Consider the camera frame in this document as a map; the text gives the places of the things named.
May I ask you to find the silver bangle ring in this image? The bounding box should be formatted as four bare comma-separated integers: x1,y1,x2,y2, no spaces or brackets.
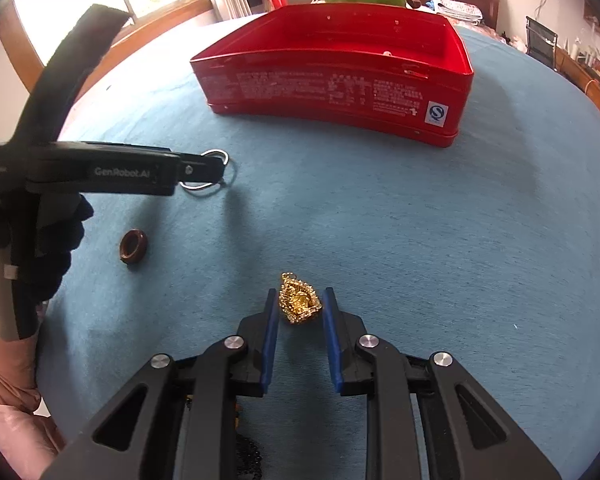
179,148,237,195

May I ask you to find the gold ornate pendant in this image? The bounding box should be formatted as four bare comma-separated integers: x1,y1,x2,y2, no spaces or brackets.
278,272,323,325

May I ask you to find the pink sleeve forearm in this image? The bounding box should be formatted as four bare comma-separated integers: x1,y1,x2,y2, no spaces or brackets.
0,299,67,480

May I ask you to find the black gloved left hand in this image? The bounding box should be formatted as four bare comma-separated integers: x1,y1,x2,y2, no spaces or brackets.
0,194,94,306

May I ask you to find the wooden framed window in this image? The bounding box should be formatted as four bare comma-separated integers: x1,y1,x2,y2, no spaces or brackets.
0,0,217,94

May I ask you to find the blue blanket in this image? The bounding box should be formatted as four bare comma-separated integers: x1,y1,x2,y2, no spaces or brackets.
36,23,600,479

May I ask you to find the red tin box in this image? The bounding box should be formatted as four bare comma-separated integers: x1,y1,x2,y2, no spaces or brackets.
190,3,474,148

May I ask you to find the folded striped blanket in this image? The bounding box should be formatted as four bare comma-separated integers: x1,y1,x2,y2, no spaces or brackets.
426,0,483,25

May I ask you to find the wooden desk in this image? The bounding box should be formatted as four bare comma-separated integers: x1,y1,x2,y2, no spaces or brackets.
555,47,600,111

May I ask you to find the black office chair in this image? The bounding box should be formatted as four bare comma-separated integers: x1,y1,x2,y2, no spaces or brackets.
526,16,557,70

